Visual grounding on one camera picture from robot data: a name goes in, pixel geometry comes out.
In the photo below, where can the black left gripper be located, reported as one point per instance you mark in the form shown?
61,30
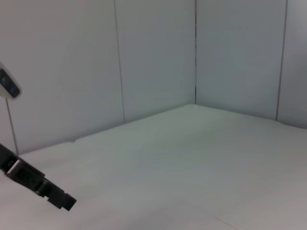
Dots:
16,167

